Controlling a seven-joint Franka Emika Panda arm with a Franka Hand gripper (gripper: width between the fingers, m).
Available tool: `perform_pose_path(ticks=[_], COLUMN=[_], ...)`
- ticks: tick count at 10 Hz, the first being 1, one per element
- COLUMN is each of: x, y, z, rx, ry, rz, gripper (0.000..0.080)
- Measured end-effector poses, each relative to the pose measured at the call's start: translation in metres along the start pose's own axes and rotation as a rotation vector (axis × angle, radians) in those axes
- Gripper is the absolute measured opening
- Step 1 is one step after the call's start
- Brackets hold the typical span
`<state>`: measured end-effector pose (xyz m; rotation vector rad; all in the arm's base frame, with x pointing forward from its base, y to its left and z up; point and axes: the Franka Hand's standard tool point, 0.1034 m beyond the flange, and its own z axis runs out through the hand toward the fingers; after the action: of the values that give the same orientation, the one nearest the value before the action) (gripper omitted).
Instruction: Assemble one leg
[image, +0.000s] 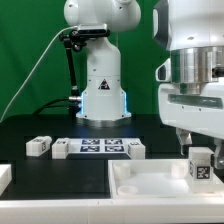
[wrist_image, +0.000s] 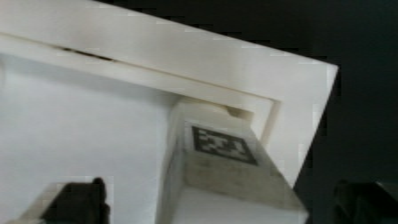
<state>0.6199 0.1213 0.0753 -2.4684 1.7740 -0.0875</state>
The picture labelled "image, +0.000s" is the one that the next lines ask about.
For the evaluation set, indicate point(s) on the white front fence rail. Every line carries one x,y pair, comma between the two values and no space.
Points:
113,211

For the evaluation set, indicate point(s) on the white square table top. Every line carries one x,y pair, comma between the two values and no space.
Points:
160,178

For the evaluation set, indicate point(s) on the grey camera on stand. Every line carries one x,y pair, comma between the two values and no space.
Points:
91,30

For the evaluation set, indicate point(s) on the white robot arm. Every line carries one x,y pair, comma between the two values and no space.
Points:
191,79

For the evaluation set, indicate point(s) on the white left fence piece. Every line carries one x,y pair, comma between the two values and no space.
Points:
5,176

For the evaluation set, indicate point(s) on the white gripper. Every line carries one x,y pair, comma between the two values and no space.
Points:
202,114

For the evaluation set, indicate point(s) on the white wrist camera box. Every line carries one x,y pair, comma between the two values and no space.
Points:
163,72

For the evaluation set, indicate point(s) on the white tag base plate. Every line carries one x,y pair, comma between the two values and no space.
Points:
100,145

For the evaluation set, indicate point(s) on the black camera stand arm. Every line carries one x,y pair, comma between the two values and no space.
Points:
71,66

